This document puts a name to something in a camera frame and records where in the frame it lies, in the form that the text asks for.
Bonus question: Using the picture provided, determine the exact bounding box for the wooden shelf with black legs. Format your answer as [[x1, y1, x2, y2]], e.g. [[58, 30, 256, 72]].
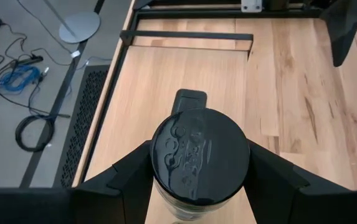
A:
[[72, 29, 280, 224]]

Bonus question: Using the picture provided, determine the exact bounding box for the blue coiled cable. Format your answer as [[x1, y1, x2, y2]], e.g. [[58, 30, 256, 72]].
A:
[[0, 64, 42, 94]]

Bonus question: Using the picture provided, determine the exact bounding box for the black power strip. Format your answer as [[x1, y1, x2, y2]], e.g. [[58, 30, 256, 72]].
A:
[[9, 54, 45, 68]]

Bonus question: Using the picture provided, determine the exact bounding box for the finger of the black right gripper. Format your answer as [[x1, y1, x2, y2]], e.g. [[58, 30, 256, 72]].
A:
[[330, 30, 357, 68]]

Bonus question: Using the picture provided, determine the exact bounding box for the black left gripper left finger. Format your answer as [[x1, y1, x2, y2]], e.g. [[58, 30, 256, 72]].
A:
[[0, 139, 155, 224]]

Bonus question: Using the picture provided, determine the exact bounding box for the black coiled cable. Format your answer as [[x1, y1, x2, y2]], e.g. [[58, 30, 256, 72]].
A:
[[14, 113, 56, 153]]

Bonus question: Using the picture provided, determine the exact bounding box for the floor lamp with grey base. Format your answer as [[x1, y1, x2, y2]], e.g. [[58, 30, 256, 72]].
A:
[[42, 0, 102, 44]]

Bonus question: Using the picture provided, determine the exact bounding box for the black square spice tin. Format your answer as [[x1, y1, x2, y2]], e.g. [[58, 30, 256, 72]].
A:
[[170, 88, 208, 116]]

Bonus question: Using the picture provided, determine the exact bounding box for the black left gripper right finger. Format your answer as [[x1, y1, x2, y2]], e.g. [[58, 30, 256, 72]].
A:
[[242, 139, 357, 224]]

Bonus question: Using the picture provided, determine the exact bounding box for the black lid purple label bottle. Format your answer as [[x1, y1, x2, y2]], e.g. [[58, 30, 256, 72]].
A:
[[149, 107, 252, 224]]

